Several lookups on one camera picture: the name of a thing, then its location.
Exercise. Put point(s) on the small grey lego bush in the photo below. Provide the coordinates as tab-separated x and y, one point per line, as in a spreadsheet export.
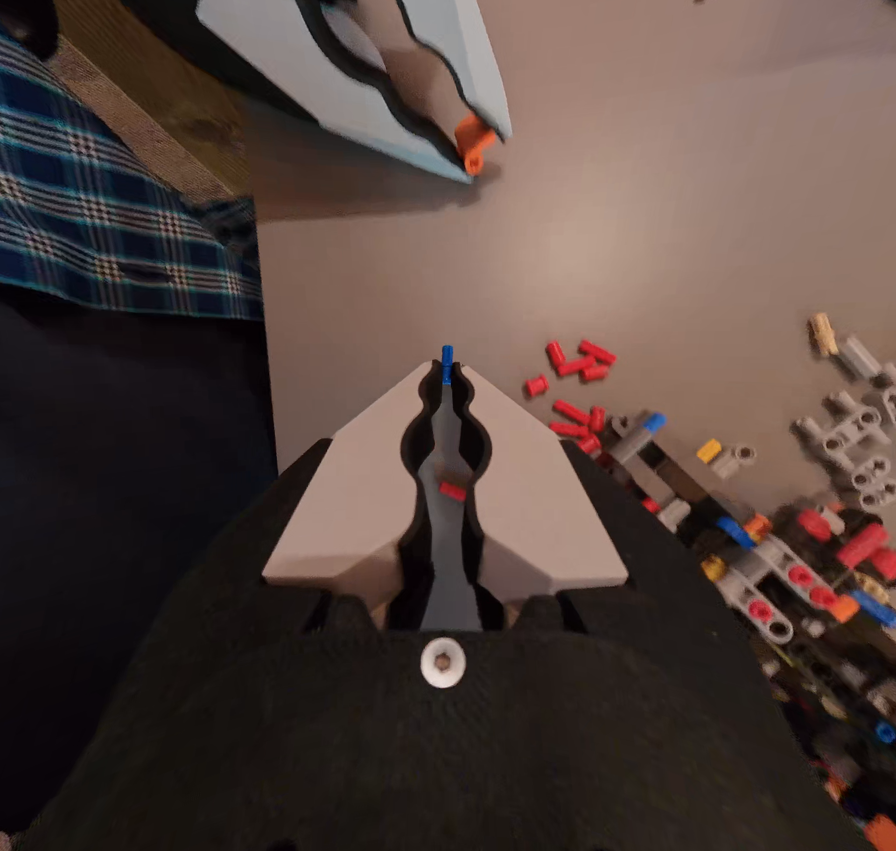
735	460

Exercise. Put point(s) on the plaid shirt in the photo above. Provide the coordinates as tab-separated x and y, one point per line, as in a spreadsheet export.
105	221

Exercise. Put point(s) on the grey and blue lego axle connector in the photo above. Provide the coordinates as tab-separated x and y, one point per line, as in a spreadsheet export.
635	438

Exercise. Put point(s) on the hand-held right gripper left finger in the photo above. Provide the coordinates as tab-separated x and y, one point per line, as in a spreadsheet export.
350	508

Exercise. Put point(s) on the blue lego pin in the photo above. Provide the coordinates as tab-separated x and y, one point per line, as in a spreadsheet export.
447	364

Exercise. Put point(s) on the orange lego connector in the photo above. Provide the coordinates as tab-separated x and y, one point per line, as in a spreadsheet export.
474	141

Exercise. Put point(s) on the small red lego piece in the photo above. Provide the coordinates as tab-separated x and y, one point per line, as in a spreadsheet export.
453	491

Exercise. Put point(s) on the tan lego connector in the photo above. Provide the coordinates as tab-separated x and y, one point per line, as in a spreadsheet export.
823	335

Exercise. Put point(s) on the pile of grey lego connectors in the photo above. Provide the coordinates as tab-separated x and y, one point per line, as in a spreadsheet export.
854	438

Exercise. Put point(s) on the yellow lego piece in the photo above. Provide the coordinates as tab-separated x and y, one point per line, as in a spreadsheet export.
708	451

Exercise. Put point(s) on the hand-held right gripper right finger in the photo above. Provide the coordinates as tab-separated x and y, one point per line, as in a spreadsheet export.
539	515

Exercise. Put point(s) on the pile of red lego pins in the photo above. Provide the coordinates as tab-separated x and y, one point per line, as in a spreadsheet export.
577	396

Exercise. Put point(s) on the pile of mixed lego pieces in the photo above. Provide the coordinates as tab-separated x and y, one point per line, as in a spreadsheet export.
805	585

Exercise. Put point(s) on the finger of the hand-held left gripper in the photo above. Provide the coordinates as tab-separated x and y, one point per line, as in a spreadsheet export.
455	18
280	53

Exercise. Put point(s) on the dark trousers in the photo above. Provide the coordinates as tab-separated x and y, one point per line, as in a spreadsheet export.
126	515

